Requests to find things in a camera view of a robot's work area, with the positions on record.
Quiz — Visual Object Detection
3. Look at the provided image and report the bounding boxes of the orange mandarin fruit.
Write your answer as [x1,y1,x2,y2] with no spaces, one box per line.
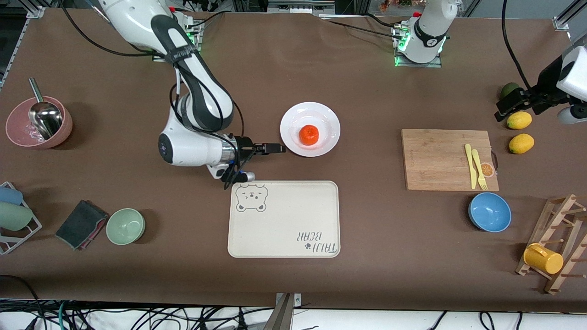
[299,125,321,146]

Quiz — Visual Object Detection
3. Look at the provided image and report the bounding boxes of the white round plate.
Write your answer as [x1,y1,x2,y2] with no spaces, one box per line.
[280,101,341,158]

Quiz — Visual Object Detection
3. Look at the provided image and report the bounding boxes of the yellow lemon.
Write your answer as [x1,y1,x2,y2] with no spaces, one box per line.
[507,111,533,130]
[508,133,535,154]

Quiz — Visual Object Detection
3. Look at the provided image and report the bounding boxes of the yellow plastic fork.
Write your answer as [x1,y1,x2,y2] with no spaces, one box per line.
[471,149,488,191]

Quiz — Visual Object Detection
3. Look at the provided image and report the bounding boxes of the yellow plastic knife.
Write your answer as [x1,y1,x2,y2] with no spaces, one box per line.
[465,143,478,190]

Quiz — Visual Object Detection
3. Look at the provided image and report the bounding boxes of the cream bear print tray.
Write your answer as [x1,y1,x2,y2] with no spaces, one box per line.
[227,180,341,259]

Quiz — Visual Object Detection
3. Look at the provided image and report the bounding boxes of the wooden cutting board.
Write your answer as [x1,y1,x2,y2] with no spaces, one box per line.
[401,129,500,192]

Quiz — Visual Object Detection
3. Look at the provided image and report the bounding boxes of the blue bowl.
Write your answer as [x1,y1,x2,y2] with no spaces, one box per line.
[468,192,512,233]

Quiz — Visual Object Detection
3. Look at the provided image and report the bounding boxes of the pale green bowl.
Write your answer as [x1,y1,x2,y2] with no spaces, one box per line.
[105,208,146,246]

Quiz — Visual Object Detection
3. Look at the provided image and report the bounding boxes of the yellow mug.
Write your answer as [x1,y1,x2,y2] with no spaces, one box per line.
[523,243,564,275]

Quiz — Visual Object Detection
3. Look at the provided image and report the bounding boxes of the wooden mug rack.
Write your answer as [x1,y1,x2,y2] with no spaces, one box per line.
[515,194,587,295]

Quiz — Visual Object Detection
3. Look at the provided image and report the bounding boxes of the dark grey folded cloth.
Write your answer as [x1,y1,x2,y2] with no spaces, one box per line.
[55,199,109,251]

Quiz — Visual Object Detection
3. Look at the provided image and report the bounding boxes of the steel scoop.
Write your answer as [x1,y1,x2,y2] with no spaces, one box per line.
[28,77,63,141]

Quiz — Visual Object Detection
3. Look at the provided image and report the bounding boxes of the clear ice pieces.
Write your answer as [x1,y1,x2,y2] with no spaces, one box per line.
[19,127,44,143]

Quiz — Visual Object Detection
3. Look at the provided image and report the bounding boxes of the pink bowl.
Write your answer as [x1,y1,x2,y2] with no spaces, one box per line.
[6,96,73,149]

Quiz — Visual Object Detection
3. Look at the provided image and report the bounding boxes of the blue cup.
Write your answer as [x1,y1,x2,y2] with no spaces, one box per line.
[0,186,23,205]

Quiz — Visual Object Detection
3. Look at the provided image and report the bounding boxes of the sage green cup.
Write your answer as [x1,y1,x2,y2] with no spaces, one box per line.
[0,202,33,231]

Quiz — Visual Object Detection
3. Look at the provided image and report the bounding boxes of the aluminium frame profile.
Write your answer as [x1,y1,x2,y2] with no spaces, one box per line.
[553,0,587,32]
[0,5,45,90]

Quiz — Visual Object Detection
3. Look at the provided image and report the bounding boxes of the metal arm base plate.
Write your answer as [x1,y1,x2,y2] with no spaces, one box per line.
[393,23,443,68]
[153,21,203,63]

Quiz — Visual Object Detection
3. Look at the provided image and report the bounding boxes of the black base cable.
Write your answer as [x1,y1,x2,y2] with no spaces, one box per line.
[316,14,406,42]
[186,9,227,35]

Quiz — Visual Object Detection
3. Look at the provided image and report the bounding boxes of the grey metal frame beam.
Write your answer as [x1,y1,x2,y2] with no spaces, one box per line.
[267,0,336,14]

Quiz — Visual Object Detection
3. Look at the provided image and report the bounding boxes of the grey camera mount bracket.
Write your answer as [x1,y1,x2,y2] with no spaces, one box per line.
[274,292,302,330]

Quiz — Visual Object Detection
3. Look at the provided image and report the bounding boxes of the white wire cup rack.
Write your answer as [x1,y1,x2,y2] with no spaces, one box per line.
[0,181,43,255]

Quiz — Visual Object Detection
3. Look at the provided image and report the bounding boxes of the teal floor cable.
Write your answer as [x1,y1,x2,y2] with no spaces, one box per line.
[56,300,70,330]

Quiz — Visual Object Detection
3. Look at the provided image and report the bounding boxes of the black looped floor cable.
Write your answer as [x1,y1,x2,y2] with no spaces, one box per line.
[0,274,45,330]

